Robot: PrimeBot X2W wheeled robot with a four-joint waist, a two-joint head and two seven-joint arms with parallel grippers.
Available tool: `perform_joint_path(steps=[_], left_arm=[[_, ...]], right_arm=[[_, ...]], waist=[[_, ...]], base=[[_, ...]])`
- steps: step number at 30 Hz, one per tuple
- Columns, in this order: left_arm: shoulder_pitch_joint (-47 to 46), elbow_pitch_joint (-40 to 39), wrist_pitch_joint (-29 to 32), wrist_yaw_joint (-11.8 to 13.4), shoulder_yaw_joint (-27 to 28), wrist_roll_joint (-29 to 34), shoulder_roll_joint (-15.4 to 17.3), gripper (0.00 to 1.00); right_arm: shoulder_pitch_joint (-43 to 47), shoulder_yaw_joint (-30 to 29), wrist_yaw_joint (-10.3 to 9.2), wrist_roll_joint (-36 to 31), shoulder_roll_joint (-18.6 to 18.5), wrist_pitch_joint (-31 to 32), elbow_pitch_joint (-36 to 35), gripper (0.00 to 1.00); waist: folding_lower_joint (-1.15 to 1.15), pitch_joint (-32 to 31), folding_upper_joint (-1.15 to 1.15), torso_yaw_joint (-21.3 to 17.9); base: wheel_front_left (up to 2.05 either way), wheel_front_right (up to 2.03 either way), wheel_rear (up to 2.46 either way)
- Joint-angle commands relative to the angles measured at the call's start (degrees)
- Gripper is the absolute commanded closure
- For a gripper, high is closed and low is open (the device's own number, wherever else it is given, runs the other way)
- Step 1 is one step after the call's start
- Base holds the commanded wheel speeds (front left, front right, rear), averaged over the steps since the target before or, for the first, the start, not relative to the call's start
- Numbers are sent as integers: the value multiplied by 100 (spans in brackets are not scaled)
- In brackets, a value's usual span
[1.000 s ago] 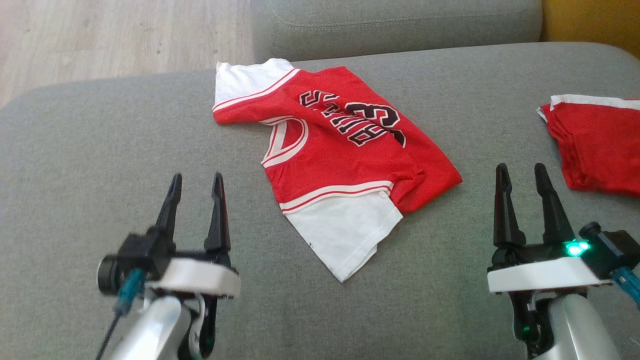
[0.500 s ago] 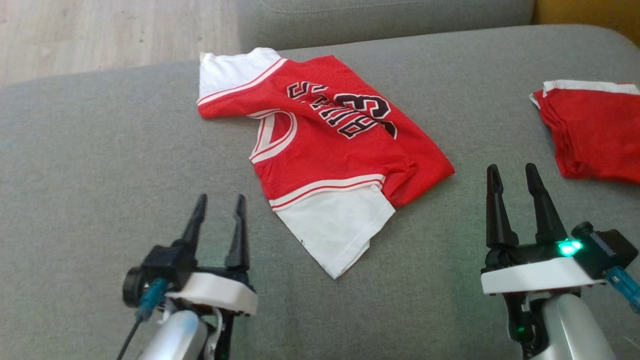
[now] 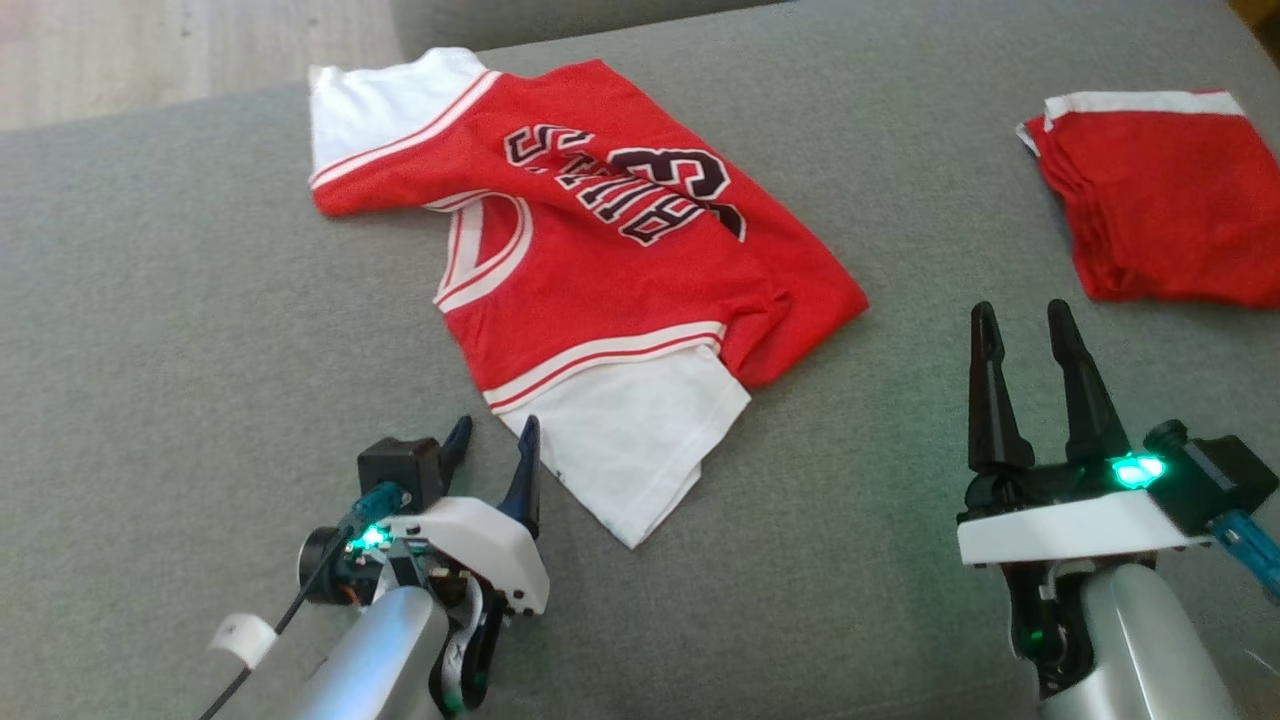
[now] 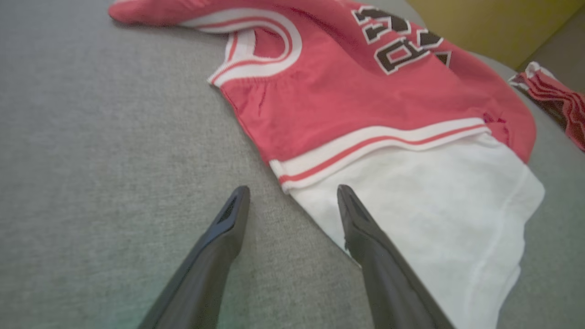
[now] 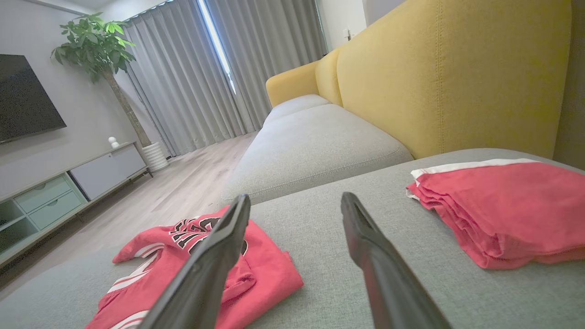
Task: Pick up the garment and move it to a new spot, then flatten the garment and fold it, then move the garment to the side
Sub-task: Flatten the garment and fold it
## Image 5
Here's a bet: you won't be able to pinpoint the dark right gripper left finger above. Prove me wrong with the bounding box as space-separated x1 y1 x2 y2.
137 194 251 329

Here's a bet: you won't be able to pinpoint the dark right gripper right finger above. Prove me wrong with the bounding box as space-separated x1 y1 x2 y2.
340 192 453 329

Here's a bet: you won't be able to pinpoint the red white jersey shirt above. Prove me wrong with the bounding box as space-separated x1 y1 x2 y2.
86 206 304 329

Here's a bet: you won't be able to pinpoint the red white-trimmed shorts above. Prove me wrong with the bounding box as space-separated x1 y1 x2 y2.
406 158 585 270

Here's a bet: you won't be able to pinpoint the white ribbed plant pot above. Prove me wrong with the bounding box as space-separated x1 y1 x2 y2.
141 141 170 173

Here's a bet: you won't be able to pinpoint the white green television cabinet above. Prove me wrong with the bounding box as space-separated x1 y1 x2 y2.
0 141 154 270

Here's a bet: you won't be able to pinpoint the small grey sofa seat cushion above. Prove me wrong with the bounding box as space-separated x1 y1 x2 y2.
263 94 330 127

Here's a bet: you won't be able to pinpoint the grey curtain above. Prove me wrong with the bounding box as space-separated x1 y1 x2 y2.
121 0 256 157
204 0 328 129

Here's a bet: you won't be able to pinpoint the narrow yellow sofa backrest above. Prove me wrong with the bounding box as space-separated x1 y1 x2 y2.
315 48 344 107

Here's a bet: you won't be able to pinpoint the wide yellow sofa backrest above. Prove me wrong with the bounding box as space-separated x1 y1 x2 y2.
336 0 573 159

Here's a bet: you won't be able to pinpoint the yellow sofa armrest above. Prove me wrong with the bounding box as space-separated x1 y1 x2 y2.
266 61 320 108

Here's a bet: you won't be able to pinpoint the black flat television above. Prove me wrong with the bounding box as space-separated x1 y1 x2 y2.
0 54 67 144

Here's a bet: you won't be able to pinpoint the green potted tree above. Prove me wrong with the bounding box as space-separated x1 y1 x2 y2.
50 12 152 148

